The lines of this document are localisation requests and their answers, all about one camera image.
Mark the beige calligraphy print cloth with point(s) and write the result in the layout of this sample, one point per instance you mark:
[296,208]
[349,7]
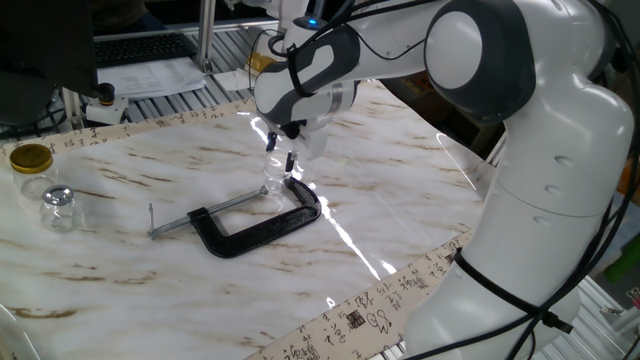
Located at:
[360,320]

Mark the glass jar with silver lid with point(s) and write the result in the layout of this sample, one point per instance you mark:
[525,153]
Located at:
[58,195]

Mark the green plastic object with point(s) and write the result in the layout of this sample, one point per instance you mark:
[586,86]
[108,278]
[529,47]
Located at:
[625,260]

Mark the small clear glass jar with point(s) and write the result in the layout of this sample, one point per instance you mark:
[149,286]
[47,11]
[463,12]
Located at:
[273,189]

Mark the gold coloured round object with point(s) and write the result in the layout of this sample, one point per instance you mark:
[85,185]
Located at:
[260,62]

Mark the glass jar with gold lid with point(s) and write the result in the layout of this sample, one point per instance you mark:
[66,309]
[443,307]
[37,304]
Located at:
[31,159]

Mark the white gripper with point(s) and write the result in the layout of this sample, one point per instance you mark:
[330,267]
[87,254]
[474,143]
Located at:
[315,140]

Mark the black C-clamp with steel screw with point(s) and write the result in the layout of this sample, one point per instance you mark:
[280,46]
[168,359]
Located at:
[250,240]

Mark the white printed papers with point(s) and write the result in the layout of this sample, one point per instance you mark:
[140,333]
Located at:
[150,77]

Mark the orange box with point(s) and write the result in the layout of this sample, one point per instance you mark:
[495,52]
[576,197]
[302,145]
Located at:
[631,177]

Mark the aluminium frame rail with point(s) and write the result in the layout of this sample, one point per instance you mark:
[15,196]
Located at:
[165,29]

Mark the glossy marble pattern sheet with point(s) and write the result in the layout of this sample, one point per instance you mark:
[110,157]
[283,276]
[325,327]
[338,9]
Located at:
[150,300]

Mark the tall aluminium profile post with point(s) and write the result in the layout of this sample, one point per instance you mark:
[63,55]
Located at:
[206,35]

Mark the black computer keyboard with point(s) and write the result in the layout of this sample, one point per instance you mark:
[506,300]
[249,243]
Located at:
[140,49]

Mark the white mount with black knob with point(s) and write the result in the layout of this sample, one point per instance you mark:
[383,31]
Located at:
[106,107]

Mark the black computer monitor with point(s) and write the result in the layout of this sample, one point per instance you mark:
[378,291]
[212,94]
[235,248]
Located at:
[40,45]

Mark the binder clips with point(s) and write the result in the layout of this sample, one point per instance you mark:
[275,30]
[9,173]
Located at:
[634,297]

